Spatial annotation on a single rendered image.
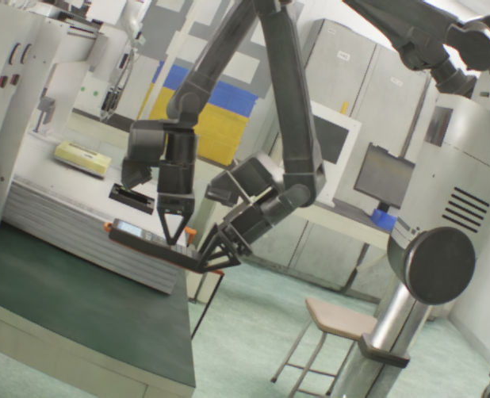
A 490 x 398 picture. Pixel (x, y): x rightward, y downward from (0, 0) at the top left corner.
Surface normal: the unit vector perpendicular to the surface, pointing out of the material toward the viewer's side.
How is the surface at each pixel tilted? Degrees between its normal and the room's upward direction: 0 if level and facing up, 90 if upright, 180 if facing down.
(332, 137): 90
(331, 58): 90
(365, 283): 91
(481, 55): 113
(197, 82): 70
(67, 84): 90
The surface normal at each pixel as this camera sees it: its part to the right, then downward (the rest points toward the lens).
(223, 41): 0.26, -0.12
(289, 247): 0.10, 0.18
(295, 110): -0.29, 0.40
